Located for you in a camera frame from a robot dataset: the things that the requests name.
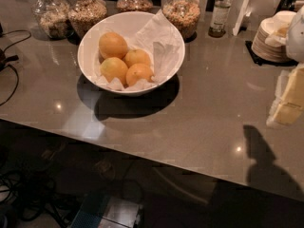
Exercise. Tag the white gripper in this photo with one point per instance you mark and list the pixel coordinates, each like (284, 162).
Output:
(296, 38)

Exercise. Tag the orange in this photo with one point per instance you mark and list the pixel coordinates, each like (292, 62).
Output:
(112, 68)
(112, 44)
(137, 72)
(136, 56)

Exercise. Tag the white ceramic bowl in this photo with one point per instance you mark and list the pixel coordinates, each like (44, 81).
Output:
(89, 57)

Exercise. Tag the stack of white plates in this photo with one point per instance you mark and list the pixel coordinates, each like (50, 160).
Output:
(270, 40)

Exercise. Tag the white card stand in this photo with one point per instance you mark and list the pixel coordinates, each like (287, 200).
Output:
(242, 13)

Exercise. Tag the clear glass bottle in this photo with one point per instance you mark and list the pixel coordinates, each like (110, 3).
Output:
(219, 18)

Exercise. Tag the glass cereal jar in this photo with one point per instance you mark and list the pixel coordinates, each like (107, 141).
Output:
(84, 14)
(134, 5)
(184, 15)
(52, 17)

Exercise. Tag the silver box on floor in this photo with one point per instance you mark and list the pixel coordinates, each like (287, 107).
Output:
(99, 210)

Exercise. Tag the left glass cereal jar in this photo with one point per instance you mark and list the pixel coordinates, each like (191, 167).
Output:
(52, 17)

